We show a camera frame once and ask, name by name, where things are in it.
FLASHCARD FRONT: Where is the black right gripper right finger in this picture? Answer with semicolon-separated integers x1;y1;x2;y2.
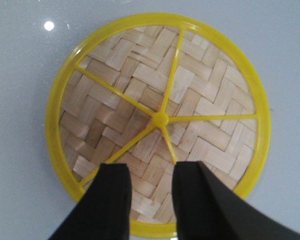
172;161;300;240

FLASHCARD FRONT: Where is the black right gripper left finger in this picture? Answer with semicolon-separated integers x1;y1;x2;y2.
50;163;132;240

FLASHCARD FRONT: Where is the woven bamboo steamer lid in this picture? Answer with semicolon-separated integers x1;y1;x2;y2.
45;13;271;239

